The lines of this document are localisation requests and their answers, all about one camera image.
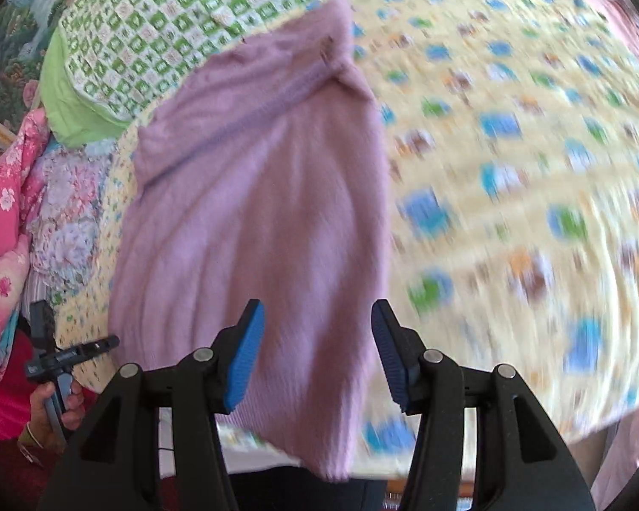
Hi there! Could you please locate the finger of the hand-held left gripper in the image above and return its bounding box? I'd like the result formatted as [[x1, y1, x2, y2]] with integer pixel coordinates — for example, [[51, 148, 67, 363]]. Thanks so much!
[[66, 335, 121, 364], [30, 301, 57, 355]]

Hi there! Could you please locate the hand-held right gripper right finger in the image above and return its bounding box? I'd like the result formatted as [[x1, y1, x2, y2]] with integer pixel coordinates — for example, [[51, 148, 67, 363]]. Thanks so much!
[[371, 301, 597, 511]]

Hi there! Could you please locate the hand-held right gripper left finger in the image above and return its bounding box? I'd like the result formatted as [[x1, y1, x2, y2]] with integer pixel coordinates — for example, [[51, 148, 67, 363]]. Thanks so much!
[[36, 299, 267, 511]]

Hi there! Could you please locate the purple knit sweater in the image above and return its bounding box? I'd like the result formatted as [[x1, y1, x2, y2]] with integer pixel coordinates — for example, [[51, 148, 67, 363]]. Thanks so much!
[[108, 0, 392, 482]]

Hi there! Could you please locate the person's left forearm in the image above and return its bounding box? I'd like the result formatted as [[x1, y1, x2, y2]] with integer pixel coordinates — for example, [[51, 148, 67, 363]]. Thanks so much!
[[0, 426, 86, 511]]

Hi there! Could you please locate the person's left hand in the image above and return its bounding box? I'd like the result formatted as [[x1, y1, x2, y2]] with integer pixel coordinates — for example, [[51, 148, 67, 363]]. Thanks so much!
[[24, 380, 86, 448]]

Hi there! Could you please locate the grey striped bed sheet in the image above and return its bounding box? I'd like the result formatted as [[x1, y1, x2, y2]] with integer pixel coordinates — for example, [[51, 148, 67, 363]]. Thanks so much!
[[21, 271, 54, 320]]

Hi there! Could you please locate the person's red top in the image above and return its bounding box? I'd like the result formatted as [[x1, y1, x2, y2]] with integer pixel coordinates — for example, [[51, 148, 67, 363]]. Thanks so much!
[[0, 330, 46, 437]]

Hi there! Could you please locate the pastel floral quilt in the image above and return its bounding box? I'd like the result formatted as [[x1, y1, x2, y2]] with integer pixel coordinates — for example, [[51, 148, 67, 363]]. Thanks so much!
[[26, 141, 121, 304]]

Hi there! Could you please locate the pink floral quilt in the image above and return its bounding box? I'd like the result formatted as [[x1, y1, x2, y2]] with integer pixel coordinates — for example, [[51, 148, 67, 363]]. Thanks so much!
[[0, 109, 51, 387]]

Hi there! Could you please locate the plain green pillow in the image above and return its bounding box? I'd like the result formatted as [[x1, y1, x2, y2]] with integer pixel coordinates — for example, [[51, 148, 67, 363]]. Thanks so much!
[[39, 26, 139, 150]]

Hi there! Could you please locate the yellow bear print blanket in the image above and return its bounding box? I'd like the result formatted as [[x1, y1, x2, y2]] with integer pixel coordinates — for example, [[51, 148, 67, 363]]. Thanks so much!
[[48, 0, 639, 482]]

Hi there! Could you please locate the gold framed landscape painting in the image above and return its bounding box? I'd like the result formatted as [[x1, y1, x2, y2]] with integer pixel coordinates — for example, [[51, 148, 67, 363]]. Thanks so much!
[[0, 0, 102, 144]]

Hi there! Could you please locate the green checked quilt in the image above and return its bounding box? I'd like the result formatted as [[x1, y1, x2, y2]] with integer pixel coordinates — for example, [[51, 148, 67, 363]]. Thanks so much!
[[58, 0, 421, 123]]

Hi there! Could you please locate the pink cloth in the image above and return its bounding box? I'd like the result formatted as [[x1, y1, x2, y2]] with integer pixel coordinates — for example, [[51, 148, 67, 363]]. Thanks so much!
[[559, 0, 639, 75]]

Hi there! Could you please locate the gold bracelet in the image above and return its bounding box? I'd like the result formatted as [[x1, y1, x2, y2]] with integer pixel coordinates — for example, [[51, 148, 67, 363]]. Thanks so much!
[[17, 422, 46, 464]]

